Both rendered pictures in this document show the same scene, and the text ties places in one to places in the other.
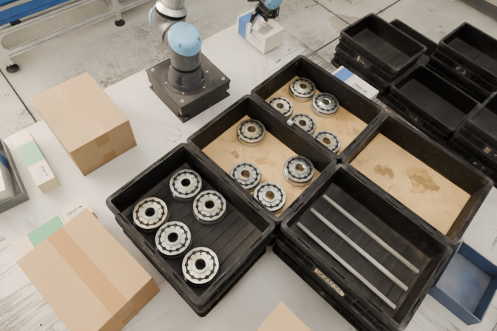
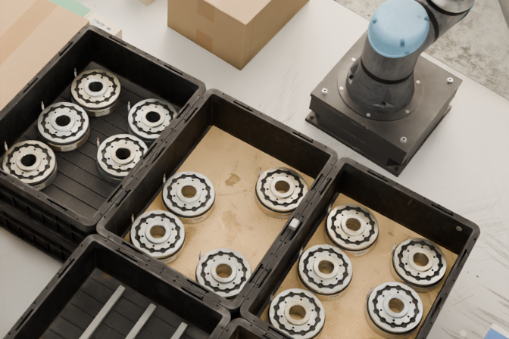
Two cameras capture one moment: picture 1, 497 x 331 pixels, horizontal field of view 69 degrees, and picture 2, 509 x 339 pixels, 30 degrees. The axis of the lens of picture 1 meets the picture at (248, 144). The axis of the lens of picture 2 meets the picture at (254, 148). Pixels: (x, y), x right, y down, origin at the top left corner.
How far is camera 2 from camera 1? 120 cm
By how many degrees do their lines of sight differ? 41
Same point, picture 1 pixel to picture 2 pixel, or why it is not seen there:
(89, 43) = not seen: outside the picture
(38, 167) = not seen: outside the picture
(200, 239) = (72, 162)
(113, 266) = (14, 69)
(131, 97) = (329, 38)
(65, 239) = (42, 13)
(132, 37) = not seen: outside the picture
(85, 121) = not seen: outside the picture
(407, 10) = not seen: outside the picture
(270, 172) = (211, 237)
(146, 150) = (235, 85)
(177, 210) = (112, 125)
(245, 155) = (235, 194)
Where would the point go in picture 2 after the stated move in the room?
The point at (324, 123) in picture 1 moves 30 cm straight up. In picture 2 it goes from (351, 317) to (382, 236)
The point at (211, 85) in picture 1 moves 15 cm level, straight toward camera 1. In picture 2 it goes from (379, 125) to (314, 139)
